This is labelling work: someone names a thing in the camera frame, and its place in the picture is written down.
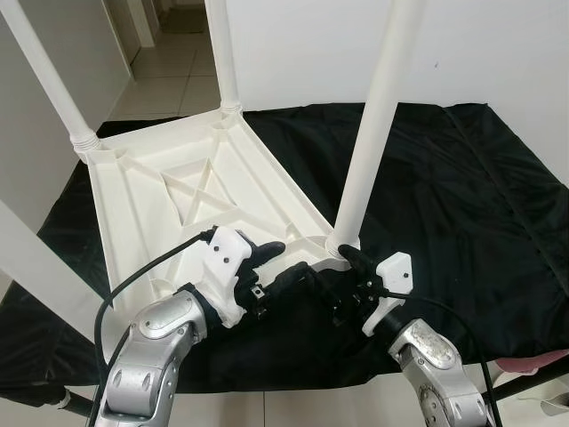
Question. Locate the brown door mat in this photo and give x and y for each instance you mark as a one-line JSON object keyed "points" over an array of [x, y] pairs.
{"points": [[185, 20]]}

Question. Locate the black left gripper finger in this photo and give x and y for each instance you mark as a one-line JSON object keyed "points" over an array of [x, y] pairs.
{"points": [[267, 252], [289, 276]]}

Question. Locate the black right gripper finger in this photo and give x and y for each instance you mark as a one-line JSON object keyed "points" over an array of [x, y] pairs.
{"points": [[357, 260]]}

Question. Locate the white door frame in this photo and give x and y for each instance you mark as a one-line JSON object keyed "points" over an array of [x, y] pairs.
{"points": [[142, 22]]}

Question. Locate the white plastic table top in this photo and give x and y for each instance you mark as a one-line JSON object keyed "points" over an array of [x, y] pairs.
{"points": [[178, 187]]}

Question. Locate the pink fabric slipper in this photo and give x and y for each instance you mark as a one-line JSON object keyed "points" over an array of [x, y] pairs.
{"points": [[533, 360]]}

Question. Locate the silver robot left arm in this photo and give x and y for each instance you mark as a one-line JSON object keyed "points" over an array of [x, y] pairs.
{"points": [[147, 356]]}

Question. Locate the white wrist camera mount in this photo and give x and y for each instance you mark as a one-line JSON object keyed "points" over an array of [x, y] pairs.
{"points": [[227, 262], [391, 276]]}

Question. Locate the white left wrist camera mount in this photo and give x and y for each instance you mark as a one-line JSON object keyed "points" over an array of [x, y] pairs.
{"points": [[227, 262]]}

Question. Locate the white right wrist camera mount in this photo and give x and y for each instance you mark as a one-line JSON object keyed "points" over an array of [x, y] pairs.
{"points": [[391, 276]]}

